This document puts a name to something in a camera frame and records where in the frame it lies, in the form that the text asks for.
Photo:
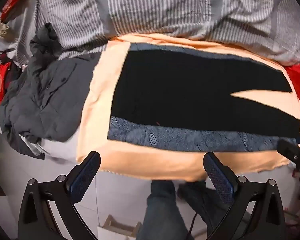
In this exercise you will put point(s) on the dark grey jacket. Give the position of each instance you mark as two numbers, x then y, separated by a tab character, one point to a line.
52	92

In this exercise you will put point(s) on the light grey cloth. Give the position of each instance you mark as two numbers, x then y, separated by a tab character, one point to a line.
57	150

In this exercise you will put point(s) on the cardboard box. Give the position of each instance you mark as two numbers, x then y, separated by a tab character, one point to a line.
115	227

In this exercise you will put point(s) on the peach bed sheet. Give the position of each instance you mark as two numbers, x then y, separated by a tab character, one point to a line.
145	162

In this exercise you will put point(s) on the person's leg in jeans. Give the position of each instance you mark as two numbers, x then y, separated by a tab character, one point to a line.
160	212

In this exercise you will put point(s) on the dark shoe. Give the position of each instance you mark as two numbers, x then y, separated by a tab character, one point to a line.
200	200

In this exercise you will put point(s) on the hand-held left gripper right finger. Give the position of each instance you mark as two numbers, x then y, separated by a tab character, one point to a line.
218	177

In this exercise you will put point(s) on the black trousers with blue band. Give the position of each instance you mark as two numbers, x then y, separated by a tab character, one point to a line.
165	135

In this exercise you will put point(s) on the black pants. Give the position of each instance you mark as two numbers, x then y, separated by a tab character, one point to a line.
190	92

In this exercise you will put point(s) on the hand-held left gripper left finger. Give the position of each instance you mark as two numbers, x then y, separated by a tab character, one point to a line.
86	175

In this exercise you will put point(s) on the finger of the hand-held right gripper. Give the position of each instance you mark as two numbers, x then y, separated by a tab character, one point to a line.
288	148

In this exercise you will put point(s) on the grey striped quilt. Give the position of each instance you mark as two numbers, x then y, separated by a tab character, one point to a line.
152	5

